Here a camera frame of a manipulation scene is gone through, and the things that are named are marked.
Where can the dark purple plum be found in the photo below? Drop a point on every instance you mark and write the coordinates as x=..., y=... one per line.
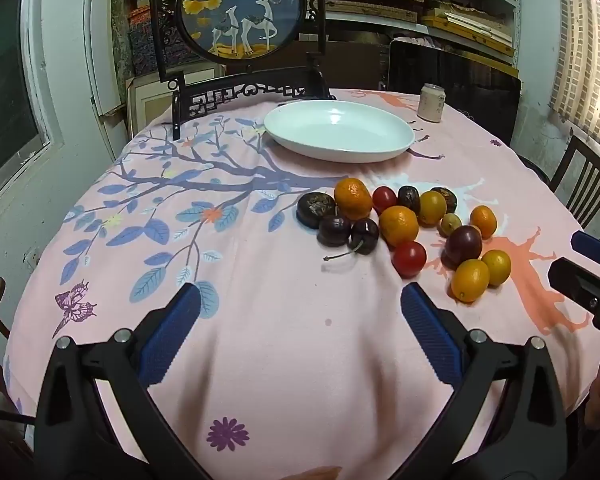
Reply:
x=462, y=245

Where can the pale drink can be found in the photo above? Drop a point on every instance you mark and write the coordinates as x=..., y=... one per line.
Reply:
x=431, y=104

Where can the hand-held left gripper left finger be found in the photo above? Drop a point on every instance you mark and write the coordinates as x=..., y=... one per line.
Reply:
x=172, y=340

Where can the white oval plate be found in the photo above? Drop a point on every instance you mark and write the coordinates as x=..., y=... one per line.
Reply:
x=337, y=130

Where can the white leaning boards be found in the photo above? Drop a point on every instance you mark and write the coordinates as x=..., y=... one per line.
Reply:
x=100, y=60

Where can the yellow-green cherry tomato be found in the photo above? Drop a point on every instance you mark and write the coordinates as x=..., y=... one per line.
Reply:
x=431, y=207

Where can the round deer art screen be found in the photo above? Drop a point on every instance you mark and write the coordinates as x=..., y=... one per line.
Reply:
x=240, y=10

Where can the pink printed tablecloth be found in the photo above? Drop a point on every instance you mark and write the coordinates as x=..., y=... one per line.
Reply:
x=280, y=285

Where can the small green fruit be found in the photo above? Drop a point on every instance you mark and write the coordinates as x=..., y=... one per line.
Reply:
x=450, y=224

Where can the white framed window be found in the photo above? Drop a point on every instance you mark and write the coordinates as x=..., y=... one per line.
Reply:
x=5, y=100

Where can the dark red cherry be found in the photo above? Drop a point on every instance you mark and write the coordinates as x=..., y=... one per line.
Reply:
x=364, y=232
x=334, y=231

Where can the orange mandarin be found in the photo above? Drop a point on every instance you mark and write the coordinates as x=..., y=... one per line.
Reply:
x=352, y=199
x=399, y=226

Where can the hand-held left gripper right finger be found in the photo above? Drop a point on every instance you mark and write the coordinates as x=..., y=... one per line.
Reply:
x=430, y=340

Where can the chocolate donut front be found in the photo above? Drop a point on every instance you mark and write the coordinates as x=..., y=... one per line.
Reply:
x=449, y=196

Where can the pale framed picture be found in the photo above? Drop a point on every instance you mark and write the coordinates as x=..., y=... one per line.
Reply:
x=152, y=107

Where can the green kiwi fruit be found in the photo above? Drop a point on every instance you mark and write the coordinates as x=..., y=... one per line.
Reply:
x=496, y=267

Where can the red cherry tomato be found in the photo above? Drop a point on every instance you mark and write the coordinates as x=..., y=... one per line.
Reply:
x=409, y=258
x=384, y=199

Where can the chocolate donut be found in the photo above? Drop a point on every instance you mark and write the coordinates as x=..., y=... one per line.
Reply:
x=316, y=208
x=449, y=196
x=409, y=199

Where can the dark slatted chair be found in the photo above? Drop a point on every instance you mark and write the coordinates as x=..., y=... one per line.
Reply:
x=587, y=180

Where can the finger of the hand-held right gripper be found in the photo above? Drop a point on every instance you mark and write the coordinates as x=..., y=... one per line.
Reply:
x=575, y=280
x=590, y=244

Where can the shelf of flat boxes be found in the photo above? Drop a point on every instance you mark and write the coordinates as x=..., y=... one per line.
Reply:
x=420, y=5

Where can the orange kumquat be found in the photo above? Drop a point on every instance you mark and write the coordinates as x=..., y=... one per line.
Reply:
x=483, y=221
x=470, y=280

